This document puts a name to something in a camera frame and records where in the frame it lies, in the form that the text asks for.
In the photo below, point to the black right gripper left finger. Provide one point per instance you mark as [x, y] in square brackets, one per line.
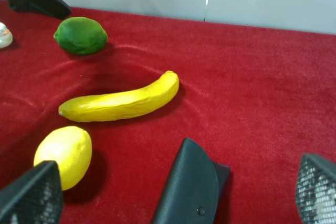
[34, 197]

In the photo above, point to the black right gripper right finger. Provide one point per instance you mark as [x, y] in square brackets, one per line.
[315, 189]

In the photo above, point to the green lime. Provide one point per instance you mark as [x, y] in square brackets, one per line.
[80, 36]

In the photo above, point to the white rubber duck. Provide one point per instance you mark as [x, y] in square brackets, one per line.
[6, 37]

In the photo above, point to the yellow lemon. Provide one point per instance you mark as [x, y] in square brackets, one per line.
[71, 148]

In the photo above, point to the yellow banana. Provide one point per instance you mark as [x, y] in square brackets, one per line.
[122, 105]

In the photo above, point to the red velvet table cloth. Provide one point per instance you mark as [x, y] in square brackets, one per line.
[255, 99]

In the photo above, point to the black glasses case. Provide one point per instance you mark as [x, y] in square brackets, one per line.
[193, 188]

